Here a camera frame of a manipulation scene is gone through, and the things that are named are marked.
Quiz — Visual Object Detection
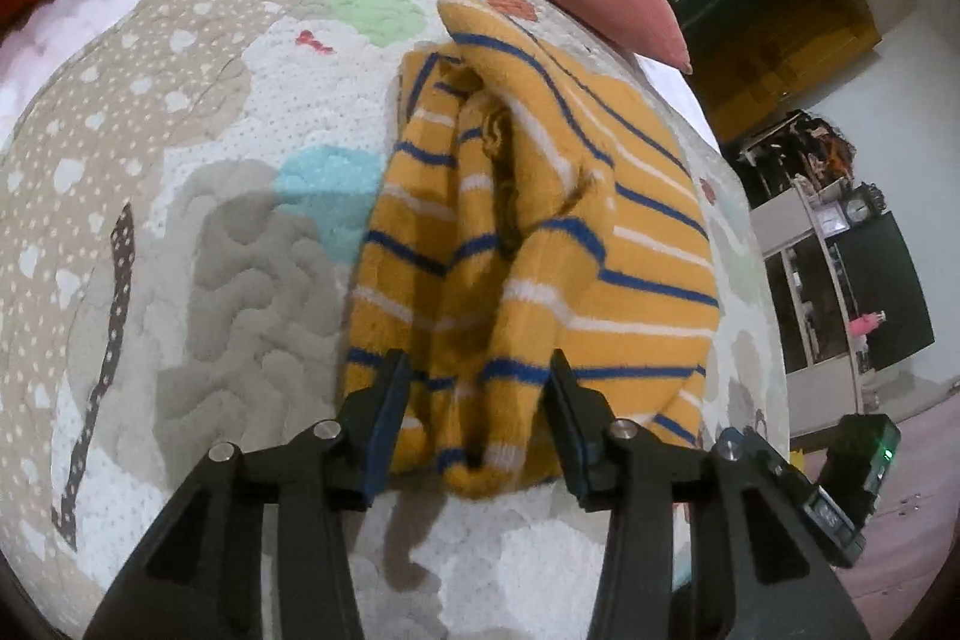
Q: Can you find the clothes rack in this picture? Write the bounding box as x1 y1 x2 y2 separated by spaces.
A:
731 110 857 208

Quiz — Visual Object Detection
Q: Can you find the yellow striped sweater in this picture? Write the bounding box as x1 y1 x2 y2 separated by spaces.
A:
343 0 722 501

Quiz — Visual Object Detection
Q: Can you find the pink toy figure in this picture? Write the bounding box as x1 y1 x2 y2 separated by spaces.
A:
847 310 887 342

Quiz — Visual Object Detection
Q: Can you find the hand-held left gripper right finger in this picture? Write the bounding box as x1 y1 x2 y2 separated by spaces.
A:
547 349 871 640

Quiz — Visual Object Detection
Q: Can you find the white shelf unit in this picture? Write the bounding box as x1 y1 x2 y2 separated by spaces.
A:
750 182 880 438

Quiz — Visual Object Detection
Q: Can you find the printed quilted blanket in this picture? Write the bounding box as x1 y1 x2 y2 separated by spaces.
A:
0 0 792 640

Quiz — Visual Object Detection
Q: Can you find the wooden wardrobe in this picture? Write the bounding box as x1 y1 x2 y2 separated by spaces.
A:
666 0 884 140

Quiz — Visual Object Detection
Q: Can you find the dark screen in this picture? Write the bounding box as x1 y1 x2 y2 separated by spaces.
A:
831 209 936 372

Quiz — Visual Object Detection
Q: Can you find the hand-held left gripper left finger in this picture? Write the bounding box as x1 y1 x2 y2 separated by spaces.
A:
82 349 413 640

